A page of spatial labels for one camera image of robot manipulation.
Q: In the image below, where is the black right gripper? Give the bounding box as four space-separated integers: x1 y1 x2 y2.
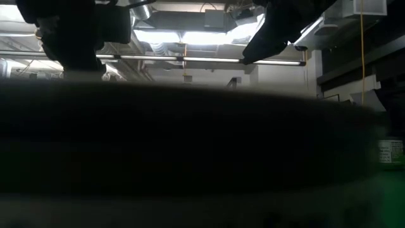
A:
241 0 338 66

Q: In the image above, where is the white ceiling air unit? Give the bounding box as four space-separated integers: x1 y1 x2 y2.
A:
340 0 389 18

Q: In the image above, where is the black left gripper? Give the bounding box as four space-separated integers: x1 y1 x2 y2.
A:
37 4 133 73

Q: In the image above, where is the grey ceiling box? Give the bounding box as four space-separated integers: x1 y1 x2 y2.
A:
204 8 228 31

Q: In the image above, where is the small silver duct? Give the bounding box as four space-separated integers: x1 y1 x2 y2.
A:
128 0 153 20

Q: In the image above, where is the green table mat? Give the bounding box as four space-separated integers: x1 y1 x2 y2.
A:
0 163 405 228

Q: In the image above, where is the bright ceiling light panel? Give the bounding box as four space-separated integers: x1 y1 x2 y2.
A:
132 22 265 46

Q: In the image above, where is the black wall beam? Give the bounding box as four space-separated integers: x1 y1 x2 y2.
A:
316 31 405 93

